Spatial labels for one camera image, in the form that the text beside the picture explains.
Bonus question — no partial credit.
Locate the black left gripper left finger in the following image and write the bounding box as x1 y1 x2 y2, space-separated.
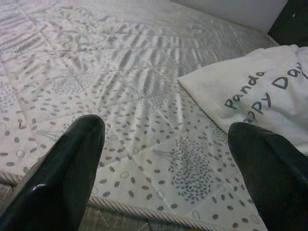
0 114 106 231

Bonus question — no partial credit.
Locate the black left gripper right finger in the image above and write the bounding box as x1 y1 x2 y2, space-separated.
227 121 308 231

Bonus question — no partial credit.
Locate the white printed pillow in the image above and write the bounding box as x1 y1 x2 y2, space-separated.
177 43 308 156

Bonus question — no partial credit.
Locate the grey quilted mattress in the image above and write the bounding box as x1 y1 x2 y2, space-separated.
0 0 308 231

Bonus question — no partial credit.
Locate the dark tufted studded headboard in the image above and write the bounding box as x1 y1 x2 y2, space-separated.
267 0 308 48

